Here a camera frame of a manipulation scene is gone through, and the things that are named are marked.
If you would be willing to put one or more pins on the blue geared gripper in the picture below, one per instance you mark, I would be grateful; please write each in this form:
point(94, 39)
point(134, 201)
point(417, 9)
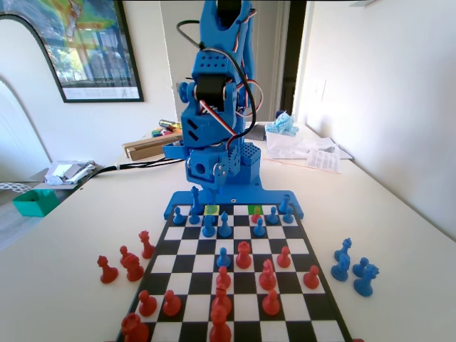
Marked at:
point(202, 167)

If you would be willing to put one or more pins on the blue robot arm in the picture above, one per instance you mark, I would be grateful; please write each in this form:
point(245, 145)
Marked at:
point(208, 124)

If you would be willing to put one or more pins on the blue chess king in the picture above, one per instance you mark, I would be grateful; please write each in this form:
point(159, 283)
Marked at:
point(195, 199)

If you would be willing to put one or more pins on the blue chess pawn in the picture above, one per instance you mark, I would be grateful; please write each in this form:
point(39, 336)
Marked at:
point(259, 229)
point(223, 260)
point(288, 217)
point(193, 219)
point(272, 218)
point(177, 218)
point(360, 267)

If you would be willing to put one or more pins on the blue chess knight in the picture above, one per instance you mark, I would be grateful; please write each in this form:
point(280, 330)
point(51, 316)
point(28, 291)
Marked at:
point(340, 270)
point(208, 229)

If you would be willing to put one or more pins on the blue chess bishop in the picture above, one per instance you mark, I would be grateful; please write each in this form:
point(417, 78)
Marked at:
point(344, 249)
point(224, 229)

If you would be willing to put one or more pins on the red chess pawn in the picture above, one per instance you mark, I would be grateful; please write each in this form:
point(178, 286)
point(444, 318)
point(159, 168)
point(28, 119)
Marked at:
point(256, 218)
point(311, 279)
point(284, 260)
point(271, 306)
point(172, 306)
point(146, 306)
point(124, 253)
point(223, 278)

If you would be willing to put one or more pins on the red chess rook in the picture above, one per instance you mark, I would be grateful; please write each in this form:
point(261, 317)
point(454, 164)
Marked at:
point(134, 331)
point(243, 258)

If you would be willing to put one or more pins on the red chess queen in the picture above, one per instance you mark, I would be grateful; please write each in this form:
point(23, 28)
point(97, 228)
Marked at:
point(146, 249)

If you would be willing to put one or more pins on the blue chess queen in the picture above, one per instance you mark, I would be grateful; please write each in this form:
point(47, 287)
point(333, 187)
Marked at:
point(365, 285)

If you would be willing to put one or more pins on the red chess pieces on board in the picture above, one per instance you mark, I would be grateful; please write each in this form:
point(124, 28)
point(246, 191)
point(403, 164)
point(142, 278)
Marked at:
point(357, 340)

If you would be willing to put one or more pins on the small grey box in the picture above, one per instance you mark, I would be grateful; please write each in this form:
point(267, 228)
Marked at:
point(259, 133)

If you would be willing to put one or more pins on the long cardboard box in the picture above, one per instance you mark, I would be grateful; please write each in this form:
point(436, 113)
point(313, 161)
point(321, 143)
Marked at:
point(149, 149)

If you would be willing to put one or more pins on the black and white chessboard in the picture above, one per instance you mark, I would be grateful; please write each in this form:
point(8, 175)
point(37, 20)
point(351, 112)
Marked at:
point(192, 265)

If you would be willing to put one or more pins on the colourful marker set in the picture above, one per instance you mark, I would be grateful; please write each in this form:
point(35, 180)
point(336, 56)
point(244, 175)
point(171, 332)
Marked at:
point(158, 133)

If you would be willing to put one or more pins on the yellow green tube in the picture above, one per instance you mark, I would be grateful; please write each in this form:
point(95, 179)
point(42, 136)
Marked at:
point(169, 123)

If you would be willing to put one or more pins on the clear plastic bag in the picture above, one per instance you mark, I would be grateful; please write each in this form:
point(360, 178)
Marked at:
point(295, 146)

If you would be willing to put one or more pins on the blue patterned bag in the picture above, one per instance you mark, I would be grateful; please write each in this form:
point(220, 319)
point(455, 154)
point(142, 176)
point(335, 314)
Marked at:
point(283, 124)

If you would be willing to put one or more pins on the printed paper sheet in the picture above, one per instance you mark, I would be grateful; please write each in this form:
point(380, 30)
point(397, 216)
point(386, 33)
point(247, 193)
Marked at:
point(324, 161)

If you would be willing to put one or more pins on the crumpled paper pile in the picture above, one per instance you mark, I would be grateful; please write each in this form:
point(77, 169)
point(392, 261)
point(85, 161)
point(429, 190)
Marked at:
point(64, 171)

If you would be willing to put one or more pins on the green plastic bin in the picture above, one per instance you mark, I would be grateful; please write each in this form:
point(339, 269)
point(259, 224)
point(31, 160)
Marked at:
point(32, 208)

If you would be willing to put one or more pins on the black framed poster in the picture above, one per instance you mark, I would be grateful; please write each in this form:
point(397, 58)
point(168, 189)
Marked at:
point(92, 53)

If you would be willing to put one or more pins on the polka dot cloth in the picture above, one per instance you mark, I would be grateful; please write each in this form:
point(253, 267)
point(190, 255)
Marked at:
point(14, 187)

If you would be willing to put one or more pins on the blue base plate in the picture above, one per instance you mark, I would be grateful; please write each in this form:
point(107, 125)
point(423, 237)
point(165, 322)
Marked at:
point(249, 196)

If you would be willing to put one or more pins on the white arched frame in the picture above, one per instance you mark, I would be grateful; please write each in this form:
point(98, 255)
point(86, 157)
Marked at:
point(18, 107)

